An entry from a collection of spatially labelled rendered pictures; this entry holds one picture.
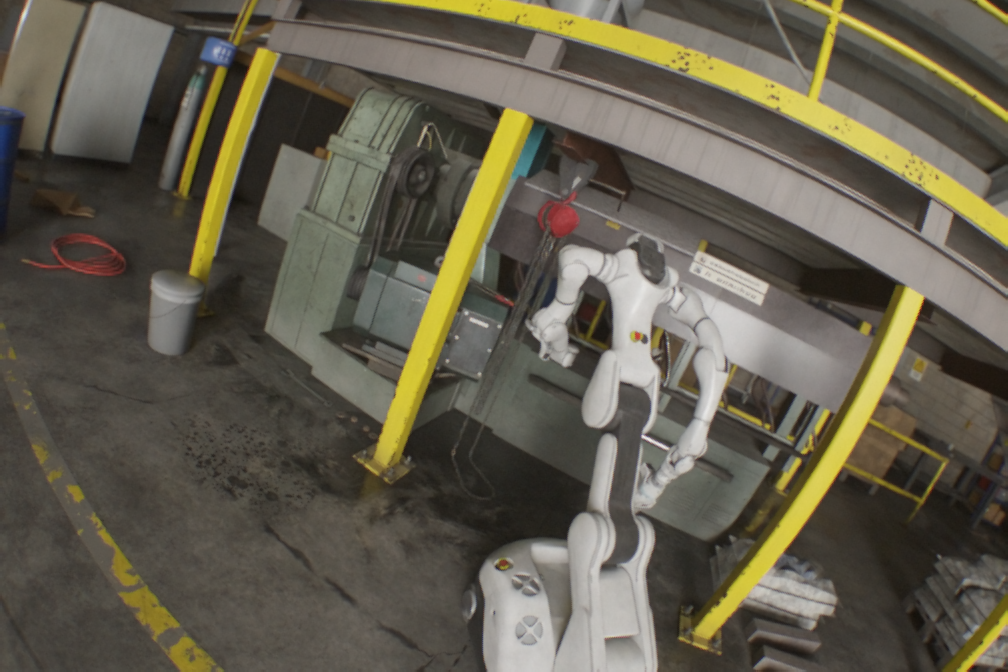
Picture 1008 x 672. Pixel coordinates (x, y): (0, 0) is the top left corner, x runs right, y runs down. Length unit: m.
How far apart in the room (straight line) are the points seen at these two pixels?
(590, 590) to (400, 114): 2.46
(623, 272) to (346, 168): 1.85
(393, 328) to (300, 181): 3.42
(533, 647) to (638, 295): 1.13
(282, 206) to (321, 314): 3.04
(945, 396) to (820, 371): 6.53
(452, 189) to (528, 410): 1.41
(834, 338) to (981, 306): 1.03
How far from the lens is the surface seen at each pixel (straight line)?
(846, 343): 2.91
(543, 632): 1.51
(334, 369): 2.76
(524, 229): 2.81
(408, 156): 2.65
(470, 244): 1.88
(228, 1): 12.90
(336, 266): 2.79
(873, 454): 6.47
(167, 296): 2.59
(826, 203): 1.88
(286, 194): 5.75
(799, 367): 2.82
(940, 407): 9.25
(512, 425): 2.93
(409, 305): 2.40
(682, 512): 2.98
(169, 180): 6.62
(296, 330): 3.04
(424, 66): 2.24
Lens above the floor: 1.36
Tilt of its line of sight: 11 degrees down
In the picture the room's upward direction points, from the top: 23 degrees clockwise
